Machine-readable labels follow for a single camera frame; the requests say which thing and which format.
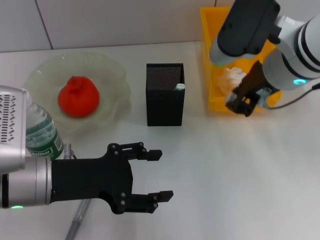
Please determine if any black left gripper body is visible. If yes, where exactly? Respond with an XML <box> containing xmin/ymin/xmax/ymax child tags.
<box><xmin>50</xmin><ymin>143</ymin><xmax>136</xmax><ymax>215</ymax></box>

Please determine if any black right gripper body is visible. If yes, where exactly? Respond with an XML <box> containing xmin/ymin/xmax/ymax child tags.
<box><xmin>239</xmin><ymin>61</ymin><xmax>270</xmax><ymax>106</ymax></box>

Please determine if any white paper ball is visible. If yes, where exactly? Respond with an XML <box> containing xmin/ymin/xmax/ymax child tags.
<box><xmin>216</xmin><ymin>66</ymin><xmax>247</xmax><ymax>96</ymax></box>

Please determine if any grey pen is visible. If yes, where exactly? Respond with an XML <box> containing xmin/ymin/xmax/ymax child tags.
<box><xmin>65</xmin><ymin>198</ymin><xmax>92</xmax><ymax>240</ymax></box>

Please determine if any clear bottle with green label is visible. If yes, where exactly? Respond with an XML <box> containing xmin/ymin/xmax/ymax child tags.
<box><xmin>24</xmin><ymin>94</ymin><xmax>65</xmax><ymax>161</ymax></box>

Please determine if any orange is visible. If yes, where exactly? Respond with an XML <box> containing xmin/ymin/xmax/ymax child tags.
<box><xmin>57</xmin><ymin>75</ymin><xmax>101</xmax><ymax>118</ymax></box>

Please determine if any black mesh pen holder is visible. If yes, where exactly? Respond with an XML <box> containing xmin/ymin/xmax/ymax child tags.
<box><xmin>145</xmin><ymin>62</ymin><xmax>185</xmax><ymax>127</ymax></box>

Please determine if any pale green glass fruit plate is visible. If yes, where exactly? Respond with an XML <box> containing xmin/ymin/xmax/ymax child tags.
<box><xmin>24</xmin><ymin>52</ymin><xmax>132</xmax><ymax>135</ymax></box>

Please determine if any yellow plastic bin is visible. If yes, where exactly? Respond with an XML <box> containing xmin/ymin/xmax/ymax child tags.
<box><xmin>199</xmin><ymin>6</ymin><xmax>285</xmax><ymax>112</ymax></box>

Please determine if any left gripper cable with plugs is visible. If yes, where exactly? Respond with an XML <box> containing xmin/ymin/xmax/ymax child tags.
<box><xmin>63</xmin><ymin>142</ymin><xmax>78</xmax><ymax>160</ymax></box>

